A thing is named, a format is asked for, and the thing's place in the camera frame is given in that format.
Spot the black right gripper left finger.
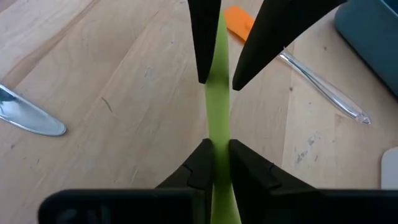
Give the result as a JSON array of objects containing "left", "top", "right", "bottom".
[{"left": 155, "top": 138, "right": 216, "bottom": 224}]

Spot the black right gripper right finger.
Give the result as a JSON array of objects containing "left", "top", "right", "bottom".
[{"left": 228, "top": 138, "right": 315, "bottom": 224}]

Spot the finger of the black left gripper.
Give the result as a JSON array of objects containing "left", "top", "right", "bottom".
[
  {"left": 187, "top": 0, "right": 223, "bottom": 85},
  {"left": 232, "top": 0, "right": 348, "bottom": 91}
]

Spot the orange spatula with clear handle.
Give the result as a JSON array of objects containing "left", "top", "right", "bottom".
[{"left": 223, "top": 6, "right": 372, "bottom": 126}]

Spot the lime green spoon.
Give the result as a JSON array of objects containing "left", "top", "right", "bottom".
[{"left": 204, "top": 8, "right": 243, "bottom": 224}]

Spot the yellow-handled table knife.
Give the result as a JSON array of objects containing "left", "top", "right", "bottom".
[{"left": 0, "top": 83, "right": 67, "bottom": 137}]

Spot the teal plastic bin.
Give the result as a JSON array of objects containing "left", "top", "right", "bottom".
[{"left": 334, "top": 0, "right": 398, "bottom": 99}]

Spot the white plastic bin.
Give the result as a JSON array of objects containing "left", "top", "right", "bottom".
[{"left": 381, "top": 146, "right": 398, "bottom": 190}]

